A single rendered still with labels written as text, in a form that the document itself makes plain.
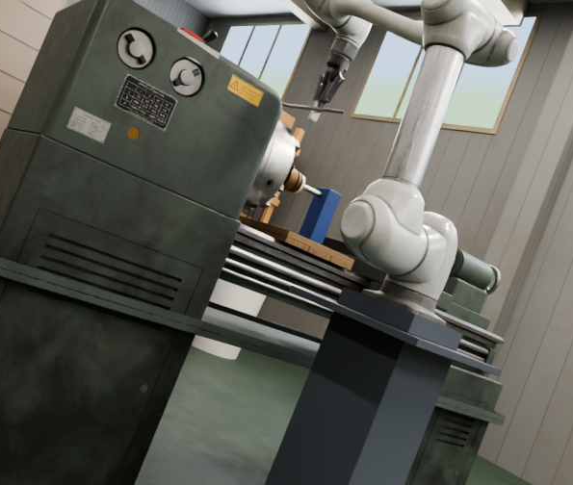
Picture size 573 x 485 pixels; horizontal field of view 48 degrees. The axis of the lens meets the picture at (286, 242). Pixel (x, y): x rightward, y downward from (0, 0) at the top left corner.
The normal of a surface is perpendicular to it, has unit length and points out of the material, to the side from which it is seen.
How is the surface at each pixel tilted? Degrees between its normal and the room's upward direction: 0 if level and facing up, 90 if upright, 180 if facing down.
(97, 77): 90
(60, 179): 90
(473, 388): 90
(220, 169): 90
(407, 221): 82
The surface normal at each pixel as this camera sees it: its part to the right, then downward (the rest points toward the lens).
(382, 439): 0.65, 0.22
